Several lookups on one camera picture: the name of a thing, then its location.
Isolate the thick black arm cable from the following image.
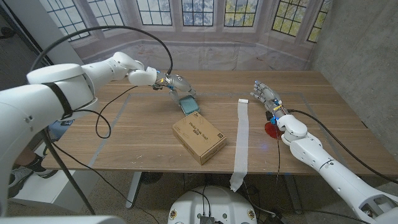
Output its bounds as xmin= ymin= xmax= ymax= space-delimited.
xmin=30 ymin=25 xmax=174 ymax=215
xmin=287 ymin=108 xmax=398 ymax=184

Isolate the white gauze bandage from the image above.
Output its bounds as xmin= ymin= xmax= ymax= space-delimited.
xmin=229 ymin=98 xmax=250 ymax=193

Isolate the grey metal table leg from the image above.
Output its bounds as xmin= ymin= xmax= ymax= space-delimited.
xmin=282 ymin=174 xmax=304 ymax=215
xmin=125 ymin=171 xmax=143 ymax=209

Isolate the grey black sneaker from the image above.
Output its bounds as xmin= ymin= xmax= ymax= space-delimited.
xmin=29 ymin=154 xmax=58 ymax=180
xmin=7 ymin=166 xmax=34 ymax=198

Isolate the black round fan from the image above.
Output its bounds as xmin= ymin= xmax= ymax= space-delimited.
xmin=139 ymin=172 xmax=163 ymax=185

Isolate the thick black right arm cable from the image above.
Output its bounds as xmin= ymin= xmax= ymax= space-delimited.
xmin=287 ymin=108 xmax=398 ymax=184

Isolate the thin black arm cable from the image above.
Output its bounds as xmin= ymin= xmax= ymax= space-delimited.
xmin=46 ymin=85 xmax=161 ymax=224
xmin=273 ymin=136 xmax=281 ymax=188

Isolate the blue bin with tools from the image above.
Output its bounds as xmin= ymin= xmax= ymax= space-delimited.
xmin=49 ymin=119 xmax=75 ymax=141

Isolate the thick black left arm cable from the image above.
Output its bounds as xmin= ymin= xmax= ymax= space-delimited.
xmin=30 ymin=25 xmax=174 ymax=215

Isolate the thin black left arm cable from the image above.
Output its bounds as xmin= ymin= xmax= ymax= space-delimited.
xmin=46 ymin=85 xmax=161 ymax=224

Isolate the white robot head housing edge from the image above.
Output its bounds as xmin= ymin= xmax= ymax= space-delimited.
xmin=0 ymin=215 xmax=125 ymax=224

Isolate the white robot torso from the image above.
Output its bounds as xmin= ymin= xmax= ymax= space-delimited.
xmin=167 ymin=185 xmax=258 ymax=224

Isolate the printed window backdrop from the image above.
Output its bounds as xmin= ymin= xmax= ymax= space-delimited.
xmin=39 ymin=0 xmax=333 ymax=75

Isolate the brown cardboard package box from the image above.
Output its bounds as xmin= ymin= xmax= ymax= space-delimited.
xmin=171 ymin=111 xmax=227 ymax=166

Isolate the red plastic cup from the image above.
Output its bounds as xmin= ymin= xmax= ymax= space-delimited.
xmin=264 ymin=121 xmax=284 ymax=140

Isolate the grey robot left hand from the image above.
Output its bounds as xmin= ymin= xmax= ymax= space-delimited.
xmin=154 ymin=72 xmax=197 ymax=105

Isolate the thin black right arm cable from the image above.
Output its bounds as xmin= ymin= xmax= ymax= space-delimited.
xmin=273 ymin=136 xmax=281 ymax=188

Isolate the blue ribbed case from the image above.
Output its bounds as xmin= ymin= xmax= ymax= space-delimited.
xmin=179 ymin=95 xmax=200 ymax=116

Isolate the person's bare leg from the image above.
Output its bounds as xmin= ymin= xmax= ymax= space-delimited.
xmin=14 ymin=146 xmax=40 ymax=167

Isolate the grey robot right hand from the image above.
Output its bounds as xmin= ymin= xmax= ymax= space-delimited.
xmin=250 ymin=80 xmax=289 ymax=121

